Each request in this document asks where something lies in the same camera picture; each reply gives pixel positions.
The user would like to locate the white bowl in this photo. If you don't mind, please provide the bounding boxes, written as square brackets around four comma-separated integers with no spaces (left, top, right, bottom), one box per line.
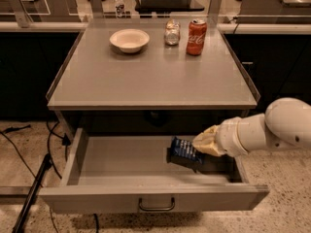
[110,29,150,53]

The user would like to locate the white gripper with vent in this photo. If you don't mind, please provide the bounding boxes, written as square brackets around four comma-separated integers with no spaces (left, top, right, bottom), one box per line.
[192,116,248,157]

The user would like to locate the black drawer handle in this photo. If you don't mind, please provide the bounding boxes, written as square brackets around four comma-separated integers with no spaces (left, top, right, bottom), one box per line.
[138,197,175,213]

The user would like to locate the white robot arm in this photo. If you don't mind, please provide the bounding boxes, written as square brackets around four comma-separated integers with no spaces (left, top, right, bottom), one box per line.
[192,98,311,157]

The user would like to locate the grey cabinet table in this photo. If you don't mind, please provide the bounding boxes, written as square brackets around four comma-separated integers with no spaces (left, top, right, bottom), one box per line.
[48,17,259,117]

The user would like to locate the red coca-cola can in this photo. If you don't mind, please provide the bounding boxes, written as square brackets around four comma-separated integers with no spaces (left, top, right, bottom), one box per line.
[187,18,207,55]

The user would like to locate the blue rxbar blueberry wrapper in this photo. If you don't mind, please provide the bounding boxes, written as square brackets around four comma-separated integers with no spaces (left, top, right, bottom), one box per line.
[169,137,204,164]

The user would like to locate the clear plastic bottle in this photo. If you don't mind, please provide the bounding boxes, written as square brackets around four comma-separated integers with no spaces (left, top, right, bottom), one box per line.
[115,0,125,18]

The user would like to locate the black floor rail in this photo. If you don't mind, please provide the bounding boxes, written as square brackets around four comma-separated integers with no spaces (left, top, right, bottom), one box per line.
[12,153,52,233]

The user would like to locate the clear glass jar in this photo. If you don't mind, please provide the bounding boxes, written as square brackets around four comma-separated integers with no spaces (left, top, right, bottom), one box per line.
[164,19,180,46]

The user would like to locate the open grey top drawer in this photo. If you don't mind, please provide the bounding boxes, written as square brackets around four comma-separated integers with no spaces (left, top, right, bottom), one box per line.
[40,128,269,214]

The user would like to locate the black floor cable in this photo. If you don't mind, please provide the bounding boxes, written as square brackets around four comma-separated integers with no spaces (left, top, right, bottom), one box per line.
[0,119,72,189]

